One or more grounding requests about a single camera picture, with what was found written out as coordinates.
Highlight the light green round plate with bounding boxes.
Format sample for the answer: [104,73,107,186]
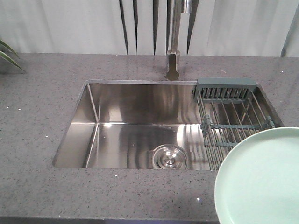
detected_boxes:
[214,127,299,224]

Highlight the stainless steel sink basin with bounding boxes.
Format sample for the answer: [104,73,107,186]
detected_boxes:
[53,80,212,171]

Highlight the round steel sink drain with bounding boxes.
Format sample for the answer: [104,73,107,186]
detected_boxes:
[151,144,190,170]

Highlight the white pleated curtain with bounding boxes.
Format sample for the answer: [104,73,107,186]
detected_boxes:
[0,0,299,57]

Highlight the stainless steel faucet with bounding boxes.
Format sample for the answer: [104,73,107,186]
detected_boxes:
[165,0,192,81]

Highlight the green plant leaves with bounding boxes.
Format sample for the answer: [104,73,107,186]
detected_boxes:
[0,39,25,72]

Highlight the grey wire dish rack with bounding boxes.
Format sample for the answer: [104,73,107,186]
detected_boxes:
[193,78,283,170]

